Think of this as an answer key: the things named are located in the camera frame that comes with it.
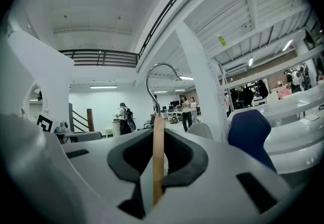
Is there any white pillar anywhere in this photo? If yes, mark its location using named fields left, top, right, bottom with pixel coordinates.
left=174, top=22, right=230, bottom=144

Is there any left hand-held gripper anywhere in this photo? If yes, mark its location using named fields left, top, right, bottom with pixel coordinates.
left=36, top=113, right=70, bottom=134

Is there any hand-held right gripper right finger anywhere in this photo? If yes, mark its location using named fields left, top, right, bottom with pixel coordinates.
left=151, top=128, right=296, bottom=224

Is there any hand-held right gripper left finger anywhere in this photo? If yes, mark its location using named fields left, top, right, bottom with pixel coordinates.
left=0, top=114, right=155, bottom=221

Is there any black balcony railing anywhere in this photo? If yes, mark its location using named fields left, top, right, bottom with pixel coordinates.
left=58, top=49, right=140, bottom=67

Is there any wooden clothes hanger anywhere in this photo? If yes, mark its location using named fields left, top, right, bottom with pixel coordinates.
left=145, top=63, right=182, bottom=208

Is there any dark blue fabric bag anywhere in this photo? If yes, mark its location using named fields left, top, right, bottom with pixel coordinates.
left=227, top=109, right=278, bottom=173

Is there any white chair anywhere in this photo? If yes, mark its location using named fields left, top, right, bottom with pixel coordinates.
left=186, top=122, right=214, bottom=140

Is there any small white cabinet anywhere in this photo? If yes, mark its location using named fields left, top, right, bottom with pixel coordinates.
left=105, top=119, right=123, bottom=139

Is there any wooden staircase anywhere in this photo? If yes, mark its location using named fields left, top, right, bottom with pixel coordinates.
left=68, top=102, right=95, bottom=133

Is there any curved white desk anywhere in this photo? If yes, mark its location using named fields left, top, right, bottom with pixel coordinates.
left=227, top=83, right=324, bottom=174

